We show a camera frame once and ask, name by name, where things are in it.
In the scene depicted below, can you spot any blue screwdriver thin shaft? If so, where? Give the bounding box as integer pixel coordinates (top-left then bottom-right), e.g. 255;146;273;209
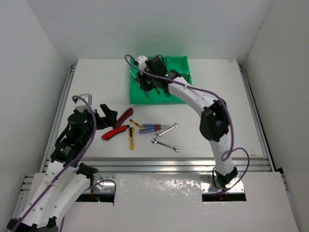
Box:
129;70;140;85

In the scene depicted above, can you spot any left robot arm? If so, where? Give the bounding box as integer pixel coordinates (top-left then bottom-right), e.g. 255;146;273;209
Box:
7;104;118;232

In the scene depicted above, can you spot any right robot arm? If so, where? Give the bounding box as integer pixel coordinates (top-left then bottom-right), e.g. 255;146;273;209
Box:
134;56;238;188

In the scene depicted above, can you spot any black red utility knife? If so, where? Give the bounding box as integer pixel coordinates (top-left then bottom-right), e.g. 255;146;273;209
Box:
113;107;133;129

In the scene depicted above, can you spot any small yellow box cutter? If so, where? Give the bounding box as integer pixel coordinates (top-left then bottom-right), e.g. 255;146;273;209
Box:
129;119;143;129

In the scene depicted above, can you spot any large yellow box cutter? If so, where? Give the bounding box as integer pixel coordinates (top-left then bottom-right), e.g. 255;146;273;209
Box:
128;127;135;150

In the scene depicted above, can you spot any green six-compartment bin tray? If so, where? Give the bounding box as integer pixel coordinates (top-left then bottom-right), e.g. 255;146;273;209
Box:
129;56;192;105

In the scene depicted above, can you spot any blue screwdriver lower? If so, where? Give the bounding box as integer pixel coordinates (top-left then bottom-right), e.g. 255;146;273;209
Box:
139;127;161;133

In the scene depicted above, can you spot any blue screwdriver middle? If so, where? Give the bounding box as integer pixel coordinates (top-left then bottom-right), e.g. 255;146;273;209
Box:
142;124;172;128

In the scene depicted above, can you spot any long silver wrench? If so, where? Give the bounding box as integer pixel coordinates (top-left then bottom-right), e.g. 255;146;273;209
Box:
151;138;181;152

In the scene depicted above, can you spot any small silver wrench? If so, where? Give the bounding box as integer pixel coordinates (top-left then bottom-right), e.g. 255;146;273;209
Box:
155;122;179;138

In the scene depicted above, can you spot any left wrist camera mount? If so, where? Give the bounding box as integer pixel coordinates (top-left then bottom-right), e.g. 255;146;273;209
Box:
74;93;92;112

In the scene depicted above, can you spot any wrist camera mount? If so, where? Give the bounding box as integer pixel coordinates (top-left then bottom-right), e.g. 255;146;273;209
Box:
74;93;92;112
135;56;148;71

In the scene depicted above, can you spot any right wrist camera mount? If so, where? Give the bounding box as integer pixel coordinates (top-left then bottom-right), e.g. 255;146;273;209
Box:
135;56;148;71

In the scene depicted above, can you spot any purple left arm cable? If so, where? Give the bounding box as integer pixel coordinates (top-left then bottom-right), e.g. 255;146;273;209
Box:
12;95;98;232

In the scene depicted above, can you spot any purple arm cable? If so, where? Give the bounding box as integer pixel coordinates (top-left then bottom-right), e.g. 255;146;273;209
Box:
12;95;98;232
124;54;251;193

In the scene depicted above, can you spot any aluminium rail frame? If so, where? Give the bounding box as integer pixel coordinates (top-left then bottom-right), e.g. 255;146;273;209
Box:
7;61;289;232

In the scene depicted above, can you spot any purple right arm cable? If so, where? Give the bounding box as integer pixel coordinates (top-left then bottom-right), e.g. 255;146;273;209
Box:
124;54;251;193

